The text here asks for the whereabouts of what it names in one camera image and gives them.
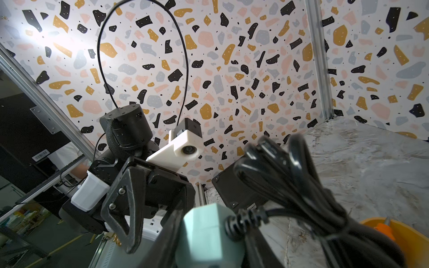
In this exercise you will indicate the black flat box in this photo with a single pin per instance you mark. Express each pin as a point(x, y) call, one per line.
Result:
point(234, 193)

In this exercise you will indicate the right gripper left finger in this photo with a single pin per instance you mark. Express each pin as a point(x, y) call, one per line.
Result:
point(162, 252)

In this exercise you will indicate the orange hot glue gun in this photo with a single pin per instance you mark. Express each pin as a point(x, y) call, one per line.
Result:
point(385, 229)

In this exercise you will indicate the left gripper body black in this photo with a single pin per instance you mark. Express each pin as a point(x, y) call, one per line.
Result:
point(164, 189)

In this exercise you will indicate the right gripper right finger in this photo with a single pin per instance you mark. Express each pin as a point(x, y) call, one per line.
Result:
point(259, 253)

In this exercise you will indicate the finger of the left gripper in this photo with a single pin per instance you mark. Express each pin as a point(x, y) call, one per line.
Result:
point(124, 205)

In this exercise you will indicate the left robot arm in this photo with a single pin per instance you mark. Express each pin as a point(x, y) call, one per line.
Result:
point(128, 133)

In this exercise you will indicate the yellow plastic storage box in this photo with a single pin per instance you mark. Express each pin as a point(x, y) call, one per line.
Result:
point(413, 244)

